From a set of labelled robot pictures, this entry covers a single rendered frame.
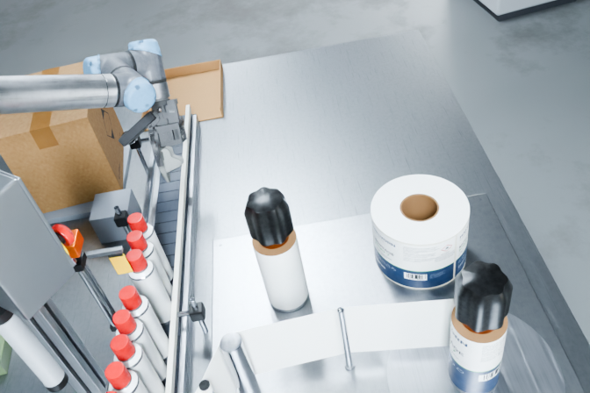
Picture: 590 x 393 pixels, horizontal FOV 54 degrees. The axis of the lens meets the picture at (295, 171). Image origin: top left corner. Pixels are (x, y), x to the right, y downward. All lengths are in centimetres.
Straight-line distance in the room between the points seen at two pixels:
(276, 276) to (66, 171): 73
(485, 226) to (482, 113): 181
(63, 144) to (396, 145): 90
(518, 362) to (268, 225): 52
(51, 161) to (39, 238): 81
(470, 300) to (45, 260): 61
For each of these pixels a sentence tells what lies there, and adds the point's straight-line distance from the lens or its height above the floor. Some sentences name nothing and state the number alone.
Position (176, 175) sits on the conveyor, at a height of 88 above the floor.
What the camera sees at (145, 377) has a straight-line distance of 114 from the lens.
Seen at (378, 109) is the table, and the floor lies 83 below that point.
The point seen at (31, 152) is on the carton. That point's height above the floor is 106.
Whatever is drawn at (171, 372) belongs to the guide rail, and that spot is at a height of 91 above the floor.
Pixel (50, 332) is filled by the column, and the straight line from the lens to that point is 116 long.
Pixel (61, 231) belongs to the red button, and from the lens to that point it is 91.
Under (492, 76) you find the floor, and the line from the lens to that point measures 345.
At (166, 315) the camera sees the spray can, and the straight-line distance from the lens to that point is 131.
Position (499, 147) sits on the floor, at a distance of 297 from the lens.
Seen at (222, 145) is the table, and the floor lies 83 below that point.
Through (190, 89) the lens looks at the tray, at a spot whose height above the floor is 83.
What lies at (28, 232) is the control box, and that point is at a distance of 84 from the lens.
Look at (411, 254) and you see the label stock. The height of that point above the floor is 99.
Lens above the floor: 191
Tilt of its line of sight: 42 degrees down
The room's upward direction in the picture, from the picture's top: 11 degrees counter-clockwise
